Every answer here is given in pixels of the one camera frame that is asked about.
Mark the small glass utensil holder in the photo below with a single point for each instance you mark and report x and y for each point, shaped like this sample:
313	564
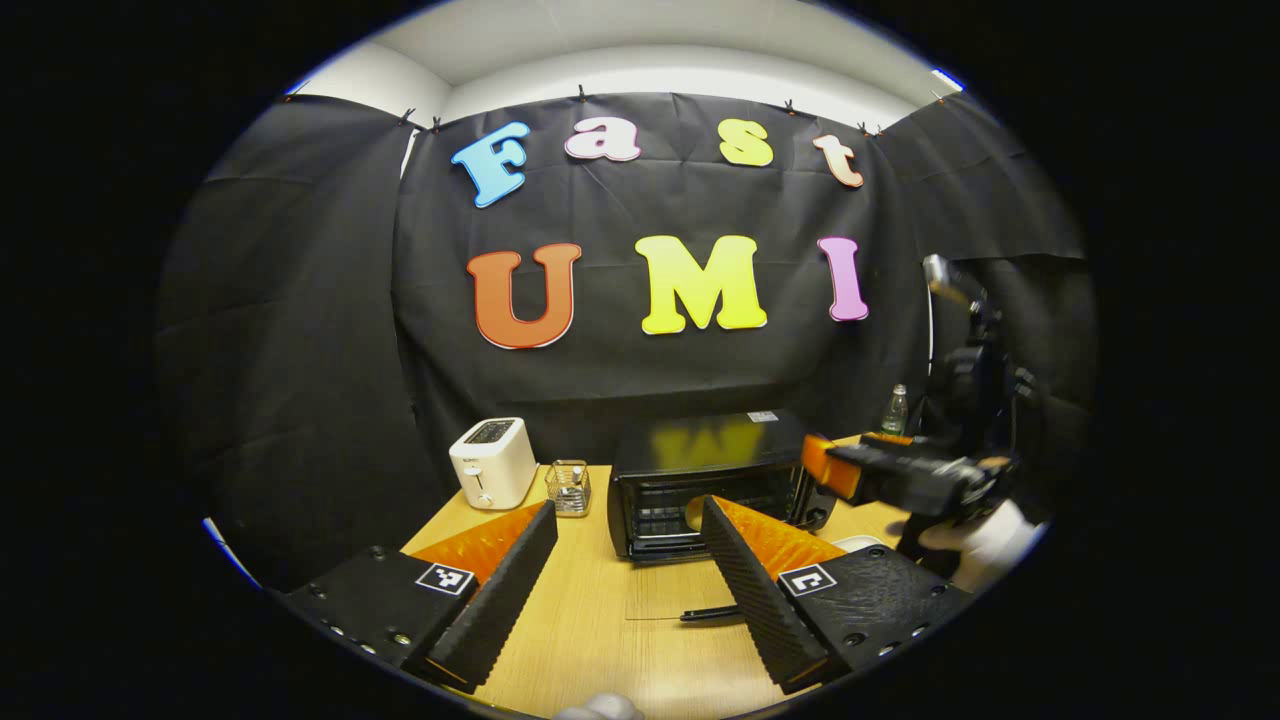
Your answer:
568	490

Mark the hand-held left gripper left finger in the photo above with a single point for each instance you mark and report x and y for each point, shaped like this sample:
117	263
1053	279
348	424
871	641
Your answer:
500	600

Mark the black backdrop cloth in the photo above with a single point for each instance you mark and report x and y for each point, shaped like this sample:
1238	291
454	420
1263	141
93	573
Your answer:
650	370

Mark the white square plate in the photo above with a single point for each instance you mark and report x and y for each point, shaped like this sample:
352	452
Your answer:
855	543

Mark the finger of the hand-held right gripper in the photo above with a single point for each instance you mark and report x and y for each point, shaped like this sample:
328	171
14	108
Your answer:
890	438
900	478

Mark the black electric oven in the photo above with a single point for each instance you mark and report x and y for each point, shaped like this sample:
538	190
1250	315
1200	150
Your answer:
700	445

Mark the white toaster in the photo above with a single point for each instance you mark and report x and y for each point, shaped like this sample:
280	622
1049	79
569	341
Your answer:
490	465

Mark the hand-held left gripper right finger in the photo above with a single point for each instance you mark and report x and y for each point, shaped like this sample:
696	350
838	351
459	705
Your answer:
755	600

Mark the clear plastic water bottle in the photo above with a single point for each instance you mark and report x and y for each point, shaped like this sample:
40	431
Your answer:
895	412

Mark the round golden bread bun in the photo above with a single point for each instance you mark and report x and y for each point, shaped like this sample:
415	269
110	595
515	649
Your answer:
697	515

